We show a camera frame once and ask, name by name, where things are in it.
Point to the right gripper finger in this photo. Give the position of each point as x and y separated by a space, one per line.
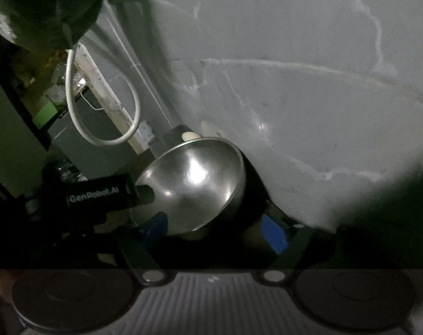
274 235

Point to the steel bowl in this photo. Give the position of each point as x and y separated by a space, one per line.
195 184

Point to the dark grey cabinet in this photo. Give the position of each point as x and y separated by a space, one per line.
92 161

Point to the green box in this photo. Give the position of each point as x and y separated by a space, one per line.
44 115

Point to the small cream cylinder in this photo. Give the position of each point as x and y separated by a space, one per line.
189 136

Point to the dark plastic bag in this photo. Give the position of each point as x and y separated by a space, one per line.
47 25

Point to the white painted wooden post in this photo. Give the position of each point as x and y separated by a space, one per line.
83 57

